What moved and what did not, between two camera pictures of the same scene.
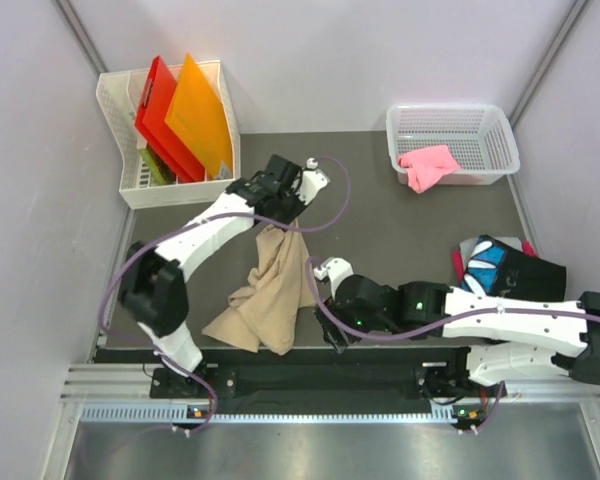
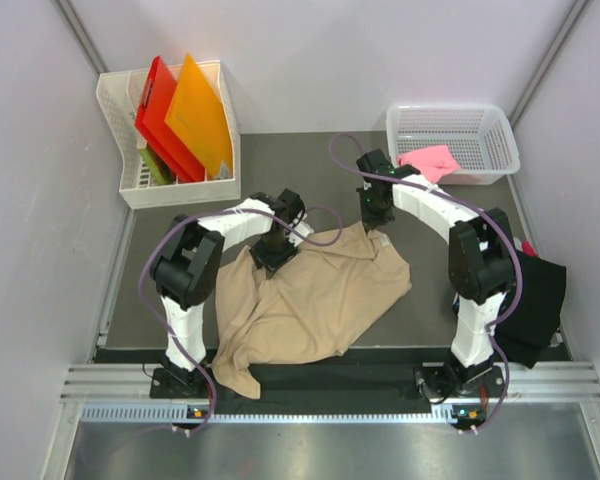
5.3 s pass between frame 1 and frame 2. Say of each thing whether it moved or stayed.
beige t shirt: moved
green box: stayed
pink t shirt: stayed
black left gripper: moved
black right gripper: moved
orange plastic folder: stayed
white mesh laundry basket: stayed
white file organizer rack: stayed
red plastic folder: stayed
